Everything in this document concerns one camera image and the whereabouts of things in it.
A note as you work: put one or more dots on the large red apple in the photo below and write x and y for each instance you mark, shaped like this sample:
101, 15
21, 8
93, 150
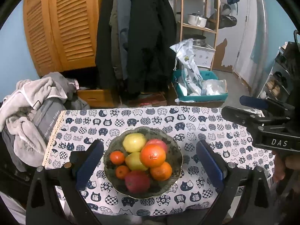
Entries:
137, 182

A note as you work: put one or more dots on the white pot on shelf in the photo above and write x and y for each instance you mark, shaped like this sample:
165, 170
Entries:
197, 20

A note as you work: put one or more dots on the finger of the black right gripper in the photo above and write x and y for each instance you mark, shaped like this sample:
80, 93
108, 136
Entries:
251, 120
213, 164

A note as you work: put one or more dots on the pile of grey clothes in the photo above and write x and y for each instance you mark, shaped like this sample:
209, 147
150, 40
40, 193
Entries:
29, 114

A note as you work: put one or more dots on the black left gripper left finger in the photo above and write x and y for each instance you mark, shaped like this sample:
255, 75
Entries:
85, 162

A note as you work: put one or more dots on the shoe rack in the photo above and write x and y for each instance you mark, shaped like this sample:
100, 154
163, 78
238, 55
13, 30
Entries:
278, 84

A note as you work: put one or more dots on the yellow green pear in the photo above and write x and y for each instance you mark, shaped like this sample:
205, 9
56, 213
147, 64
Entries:
133, 162

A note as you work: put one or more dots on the teal storage box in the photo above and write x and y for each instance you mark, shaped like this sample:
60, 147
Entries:
181, 91

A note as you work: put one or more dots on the wooden shelf unit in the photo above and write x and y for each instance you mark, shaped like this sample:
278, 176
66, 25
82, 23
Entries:
211, 10

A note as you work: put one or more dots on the small mandarin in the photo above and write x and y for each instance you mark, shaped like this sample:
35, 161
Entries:
117, 157

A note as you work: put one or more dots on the green glass fruit bowl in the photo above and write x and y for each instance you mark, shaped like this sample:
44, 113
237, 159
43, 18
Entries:
173, 156

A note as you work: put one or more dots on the dark hanging coats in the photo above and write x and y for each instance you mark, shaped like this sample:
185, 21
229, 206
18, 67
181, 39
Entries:
133, 53

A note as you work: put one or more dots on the clear plastic bag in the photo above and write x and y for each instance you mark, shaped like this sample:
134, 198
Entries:
214, 87

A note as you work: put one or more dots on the cat pattern tablecloth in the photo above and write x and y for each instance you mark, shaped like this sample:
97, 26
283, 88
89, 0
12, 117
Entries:
76, 130

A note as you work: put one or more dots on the large orange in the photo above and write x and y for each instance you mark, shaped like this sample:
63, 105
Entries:
152, 156

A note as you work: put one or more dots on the wooden louvered cabinet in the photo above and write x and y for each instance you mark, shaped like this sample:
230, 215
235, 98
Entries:
61, 34

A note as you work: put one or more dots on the person's right hand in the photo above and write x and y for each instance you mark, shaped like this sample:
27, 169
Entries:
280, 165

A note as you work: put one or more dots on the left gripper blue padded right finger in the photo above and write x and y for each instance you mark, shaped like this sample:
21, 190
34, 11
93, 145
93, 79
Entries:
265, 104

